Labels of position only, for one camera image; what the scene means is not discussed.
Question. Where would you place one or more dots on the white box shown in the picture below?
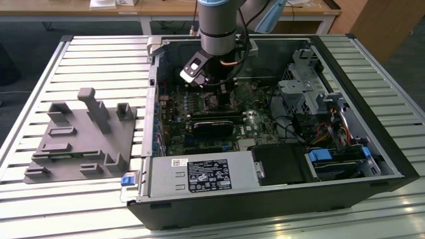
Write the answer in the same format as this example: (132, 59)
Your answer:
(103, 5)

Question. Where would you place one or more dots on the grey power supply unit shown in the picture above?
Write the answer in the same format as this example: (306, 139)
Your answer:
(166, 174)

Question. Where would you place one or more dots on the metal disk bay cage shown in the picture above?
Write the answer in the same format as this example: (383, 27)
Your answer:
(299, 97)

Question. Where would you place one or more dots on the wooden desk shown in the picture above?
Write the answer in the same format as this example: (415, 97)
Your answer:
(66, 12)

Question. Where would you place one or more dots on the blue case latch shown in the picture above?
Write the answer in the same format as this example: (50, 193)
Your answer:
(128, 180)

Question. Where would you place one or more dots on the blue disk carrier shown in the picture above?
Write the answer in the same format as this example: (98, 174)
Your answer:
(320, 156)

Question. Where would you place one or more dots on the black open PC case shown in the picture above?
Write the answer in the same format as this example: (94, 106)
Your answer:
(266, 214)

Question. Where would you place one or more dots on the black plastic air shroud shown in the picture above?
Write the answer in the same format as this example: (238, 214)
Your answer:
(279, 164)

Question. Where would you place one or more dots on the silver chipset heatsink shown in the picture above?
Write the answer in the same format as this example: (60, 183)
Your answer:
(247, 143)

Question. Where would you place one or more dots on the black graphics card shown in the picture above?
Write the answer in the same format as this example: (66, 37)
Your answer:
(212, 129)

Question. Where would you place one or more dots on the wooden cabinet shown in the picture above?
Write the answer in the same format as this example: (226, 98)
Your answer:
(388, 25)

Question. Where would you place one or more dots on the green motherboard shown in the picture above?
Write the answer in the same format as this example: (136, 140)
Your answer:
(259, 119)

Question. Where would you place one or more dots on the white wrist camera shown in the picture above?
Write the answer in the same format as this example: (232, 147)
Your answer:
(194, 66)

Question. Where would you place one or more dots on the black CPU socket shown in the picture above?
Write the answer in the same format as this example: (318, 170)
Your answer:
(212, 100)

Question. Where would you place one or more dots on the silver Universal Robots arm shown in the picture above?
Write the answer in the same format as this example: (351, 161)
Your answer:
(216, 25)

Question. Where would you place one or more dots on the blue drive clip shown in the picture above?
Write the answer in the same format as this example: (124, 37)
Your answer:
(366, 152)

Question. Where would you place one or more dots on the grey parts rack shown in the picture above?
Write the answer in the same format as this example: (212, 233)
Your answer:
(83, 139)

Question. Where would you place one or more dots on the black RAM slot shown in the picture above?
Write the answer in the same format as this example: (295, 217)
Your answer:
(216, 114)
(218, 118)

